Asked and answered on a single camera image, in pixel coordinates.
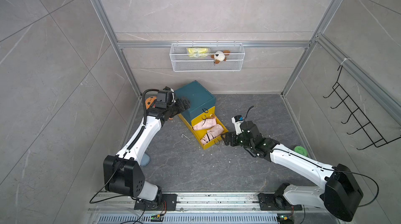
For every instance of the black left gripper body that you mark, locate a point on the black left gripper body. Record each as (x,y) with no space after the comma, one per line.
(173,109)

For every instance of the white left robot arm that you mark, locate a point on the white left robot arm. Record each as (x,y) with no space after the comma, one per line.
(122,172)

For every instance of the light blue cup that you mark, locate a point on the light blue cup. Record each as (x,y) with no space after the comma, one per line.
(145,160)

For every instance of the black wire wall hook rack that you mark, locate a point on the black wire wall hook rack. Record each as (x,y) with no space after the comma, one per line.
(355,112)

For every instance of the pink umbrella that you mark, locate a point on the pink umbrella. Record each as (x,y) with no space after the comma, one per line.
(205,124)
(211,134)

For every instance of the metal base rail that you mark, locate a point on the metal base rail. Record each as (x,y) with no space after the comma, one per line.
(201,208)

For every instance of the brown white plush dog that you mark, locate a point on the brown white plush dog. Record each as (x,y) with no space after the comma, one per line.
(220,56)

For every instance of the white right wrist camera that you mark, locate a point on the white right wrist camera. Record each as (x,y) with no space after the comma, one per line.
(237,121)

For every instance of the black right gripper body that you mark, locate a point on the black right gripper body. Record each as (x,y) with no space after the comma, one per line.
(242,142)

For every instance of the green round object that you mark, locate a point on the green round object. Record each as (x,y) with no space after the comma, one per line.
(301,150)

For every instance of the white wire wall basket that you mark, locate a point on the white wire wall basket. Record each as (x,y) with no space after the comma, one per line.
(182,63)

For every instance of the orange shark plush toy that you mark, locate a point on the orange shark plush toy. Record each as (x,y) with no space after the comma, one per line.
(150,102)

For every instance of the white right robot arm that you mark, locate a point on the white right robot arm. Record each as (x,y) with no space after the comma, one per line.
(335,187)

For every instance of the yellow package in basket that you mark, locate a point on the yellow package in basket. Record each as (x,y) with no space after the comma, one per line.
(198,52)

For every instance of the pink umbrella front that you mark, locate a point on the pink umbrella front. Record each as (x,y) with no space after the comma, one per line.
(211,134)

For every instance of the teal and yellow drawer box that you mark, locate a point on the teal and yellow drawer box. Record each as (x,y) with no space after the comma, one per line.
(202,105)

